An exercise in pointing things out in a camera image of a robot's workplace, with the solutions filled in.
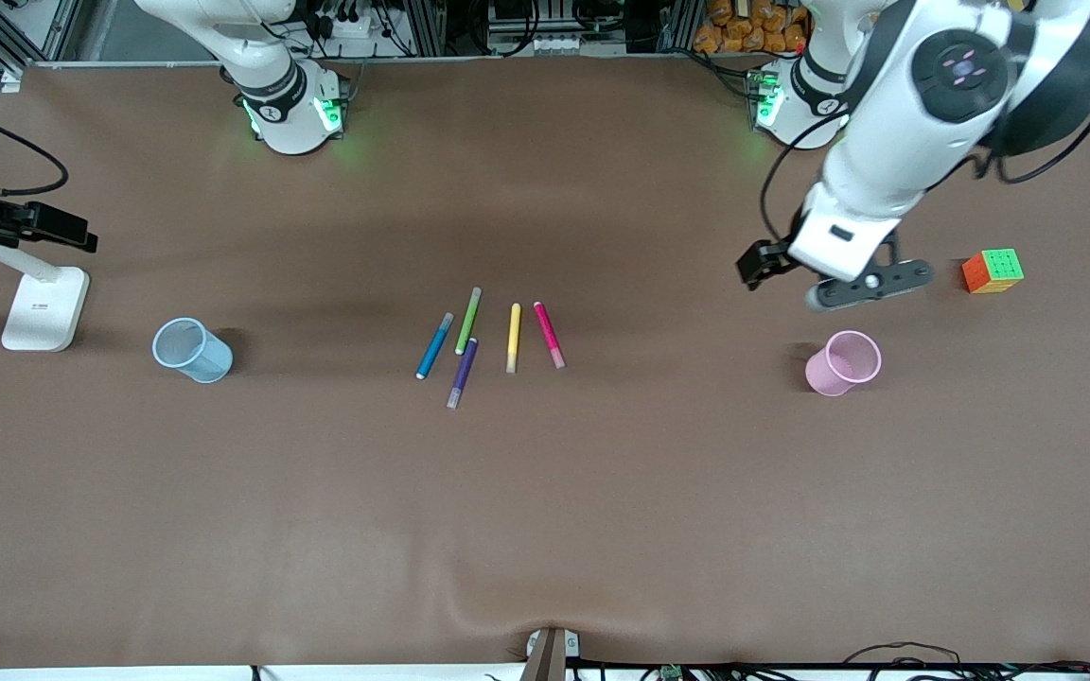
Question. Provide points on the pink mesh cup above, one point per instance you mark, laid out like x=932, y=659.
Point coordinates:
x=838, y=374

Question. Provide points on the white desk lamp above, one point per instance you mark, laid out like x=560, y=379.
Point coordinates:
x=43, y=312

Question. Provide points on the white power strip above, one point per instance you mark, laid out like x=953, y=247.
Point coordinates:
x=346, y=28

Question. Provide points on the blue marker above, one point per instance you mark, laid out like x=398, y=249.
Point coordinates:
x=433, y=347

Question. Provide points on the blue mesh cup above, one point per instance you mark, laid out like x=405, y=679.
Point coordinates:
x=204, y=364

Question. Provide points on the white terminal block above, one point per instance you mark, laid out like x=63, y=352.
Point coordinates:
x=561, y=43

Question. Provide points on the pile of orange bags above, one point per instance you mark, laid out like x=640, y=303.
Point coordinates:
x=753, y=33

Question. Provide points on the yellow marker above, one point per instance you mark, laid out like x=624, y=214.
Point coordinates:
x=513, y=339

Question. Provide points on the pink marker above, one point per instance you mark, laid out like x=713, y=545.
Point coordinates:
x=549, y=334

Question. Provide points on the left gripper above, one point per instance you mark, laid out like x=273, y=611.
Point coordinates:
x=764, y=258

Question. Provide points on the purple marker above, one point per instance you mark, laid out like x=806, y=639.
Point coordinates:
x=463, y=372

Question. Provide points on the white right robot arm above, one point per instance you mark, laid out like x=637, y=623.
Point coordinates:
x=280, y=95

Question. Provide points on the small green circuit board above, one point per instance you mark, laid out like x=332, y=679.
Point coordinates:
x=670, y=673

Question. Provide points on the green marker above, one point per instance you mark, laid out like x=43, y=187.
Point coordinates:
x=468, y=322

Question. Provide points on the white corner bracket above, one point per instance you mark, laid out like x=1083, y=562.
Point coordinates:
x=10, y=83

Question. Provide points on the multicoloured puzzle cube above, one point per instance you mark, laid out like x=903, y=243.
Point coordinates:
x=999, y=268

